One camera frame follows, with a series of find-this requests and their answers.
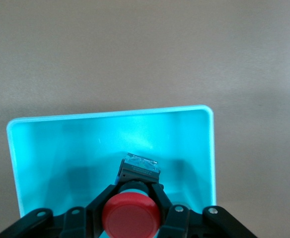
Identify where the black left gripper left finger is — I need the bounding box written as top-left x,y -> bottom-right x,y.
0,183 -> 121,238

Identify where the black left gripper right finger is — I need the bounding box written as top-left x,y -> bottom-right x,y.
149,182 -> 260,238

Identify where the red mushroom push button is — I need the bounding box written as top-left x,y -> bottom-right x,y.
101,152 -> 164,238

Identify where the cyan plastic box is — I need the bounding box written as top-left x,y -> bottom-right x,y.
5,104 -> 218,224

